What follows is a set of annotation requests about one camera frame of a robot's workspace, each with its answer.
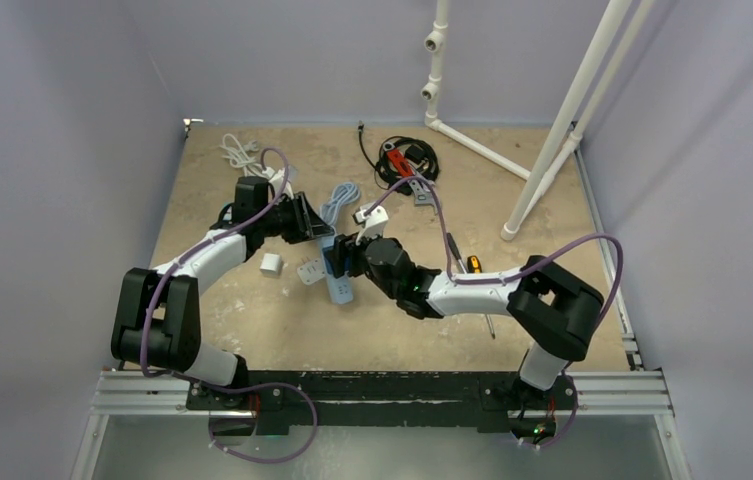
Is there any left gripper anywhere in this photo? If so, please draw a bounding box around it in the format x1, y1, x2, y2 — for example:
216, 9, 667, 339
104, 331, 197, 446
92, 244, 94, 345
258, 192, 332, 244

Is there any white grey adapter block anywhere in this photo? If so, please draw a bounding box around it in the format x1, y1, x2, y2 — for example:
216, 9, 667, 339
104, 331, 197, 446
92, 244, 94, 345
296, 258, 326, 285

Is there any light blue cord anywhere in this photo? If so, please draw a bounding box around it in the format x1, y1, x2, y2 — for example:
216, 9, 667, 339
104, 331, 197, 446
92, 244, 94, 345
318, 181, 361, 228

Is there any blue power strip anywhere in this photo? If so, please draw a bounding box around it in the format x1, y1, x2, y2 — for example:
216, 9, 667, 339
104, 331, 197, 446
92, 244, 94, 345
317, 236, 354, 305

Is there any white charger plug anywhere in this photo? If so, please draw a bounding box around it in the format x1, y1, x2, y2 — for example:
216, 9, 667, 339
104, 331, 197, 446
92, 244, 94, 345
259, 253, 284, 278

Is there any white power strip cord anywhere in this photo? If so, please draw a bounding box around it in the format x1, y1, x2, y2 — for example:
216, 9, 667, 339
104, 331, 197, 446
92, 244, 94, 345
219, 132, 265, 179

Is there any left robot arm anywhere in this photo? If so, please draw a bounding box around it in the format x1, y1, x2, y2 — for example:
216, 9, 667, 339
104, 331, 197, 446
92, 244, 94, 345
110, 176, 333, 409

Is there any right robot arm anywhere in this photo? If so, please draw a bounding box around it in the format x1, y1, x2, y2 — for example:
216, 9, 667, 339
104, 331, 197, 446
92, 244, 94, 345
325, 235, 607, 407

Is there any red adjustable wrench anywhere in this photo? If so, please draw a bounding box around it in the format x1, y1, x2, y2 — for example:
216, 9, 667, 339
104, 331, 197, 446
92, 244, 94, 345
382, 141, 435, 207

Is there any yellow black screwdriver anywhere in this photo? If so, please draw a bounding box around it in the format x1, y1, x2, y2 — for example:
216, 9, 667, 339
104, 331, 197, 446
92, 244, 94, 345
465, 255, 496, 339

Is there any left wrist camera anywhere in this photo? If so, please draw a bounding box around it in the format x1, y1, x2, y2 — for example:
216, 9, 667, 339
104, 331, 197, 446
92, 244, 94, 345
260, 167, 297, 198

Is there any black handle hammer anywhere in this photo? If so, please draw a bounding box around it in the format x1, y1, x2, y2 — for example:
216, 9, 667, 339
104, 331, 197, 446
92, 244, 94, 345
446, 233, 467, 273

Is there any coiled black cable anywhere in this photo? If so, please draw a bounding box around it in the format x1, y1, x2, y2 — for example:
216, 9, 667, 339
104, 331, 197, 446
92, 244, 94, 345
356, 120, 442, 197

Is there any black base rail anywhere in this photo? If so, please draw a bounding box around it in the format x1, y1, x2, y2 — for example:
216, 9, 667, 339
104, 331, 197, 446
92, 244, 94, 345
186, 370, 577, 438

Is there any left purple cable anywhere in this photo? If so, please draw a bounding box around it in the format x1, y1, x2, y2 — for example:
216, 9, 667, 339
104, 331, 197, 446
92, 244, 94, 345
138, 146, 319, 465

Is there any purple cable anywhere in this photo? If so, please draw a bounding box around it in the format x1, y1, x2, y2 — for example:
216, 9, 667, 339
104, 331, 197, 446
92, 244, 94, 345
362, 174, 625, 452
138, 146, 319, 465

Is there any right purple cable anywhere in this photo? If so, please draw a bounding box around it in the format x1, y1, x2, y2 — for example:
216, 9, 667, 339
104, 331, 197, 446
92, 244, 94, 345
362, 174, 625, 452

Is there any white pvc pipe frame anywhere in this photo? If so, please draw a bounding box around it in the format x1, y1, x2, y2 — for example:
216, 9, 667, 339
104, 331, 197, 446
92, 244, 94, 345
420, 1, 655, 240

